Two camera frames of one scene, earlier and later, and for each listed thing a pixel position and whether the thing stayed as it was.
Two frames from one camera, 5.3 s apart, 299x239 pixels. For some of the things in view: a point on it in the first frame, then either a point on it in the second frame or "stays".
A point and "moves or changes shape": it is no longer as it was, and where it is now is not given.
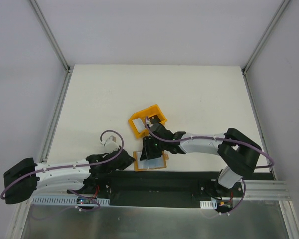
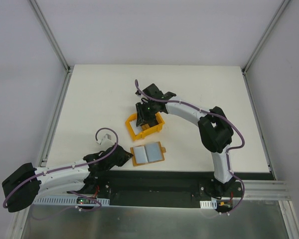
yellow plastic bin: [141, 115] moves or changes shape
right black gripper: [147, 152] to [144, 117]
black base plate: [172, 189] stays
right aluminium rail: [266, 190] stays
